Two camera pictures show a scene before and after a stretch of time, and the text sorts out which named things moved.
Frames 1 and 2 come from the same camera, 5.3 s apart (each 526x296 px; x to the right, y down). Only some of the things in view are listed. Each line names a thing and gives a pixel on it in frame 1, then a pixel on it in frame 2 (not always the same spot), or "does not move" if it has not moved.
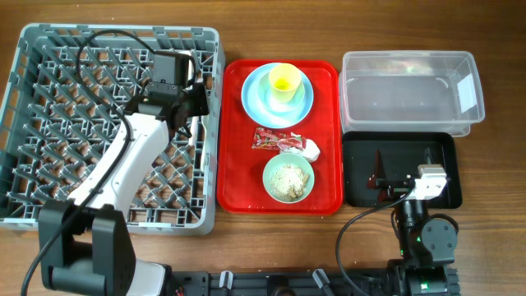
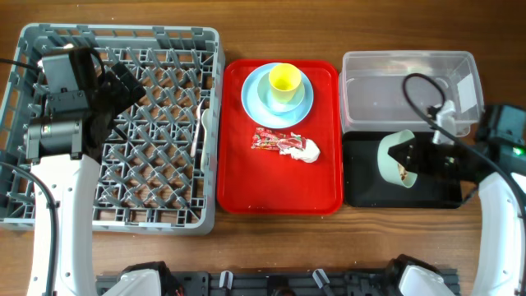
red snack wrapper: [269, 139] does not move
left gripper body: [196, 99] to [113, 94]
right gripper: [378, 178] to [417, 162]
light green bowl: [288, 178] to [388, 166]
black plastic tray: [402, 153] does not move
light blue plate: [267, 117] does not move
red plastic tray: [240, 187] does not move
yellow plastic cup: [284, 80] does not move
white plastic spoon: [205, 161] does not move
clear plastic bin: [411, 92] does not move
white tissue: [311, 152] does not move
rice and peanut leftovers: [288, 182] to [403, 173]
